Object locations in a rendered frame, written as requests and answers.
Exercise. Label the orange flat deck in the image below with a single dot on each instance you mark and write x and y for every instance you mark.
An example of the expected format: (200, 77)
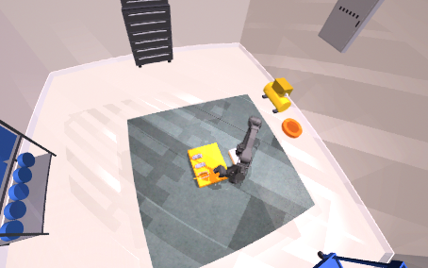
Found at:
(203, 160)

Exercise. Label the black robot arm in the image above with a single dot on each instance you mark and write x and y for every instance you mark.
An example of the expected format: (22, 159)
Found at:
(244, 150)

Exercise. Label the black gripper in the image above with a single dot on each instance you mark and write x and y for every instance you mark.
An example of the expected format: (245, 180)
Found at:
(223, 172)

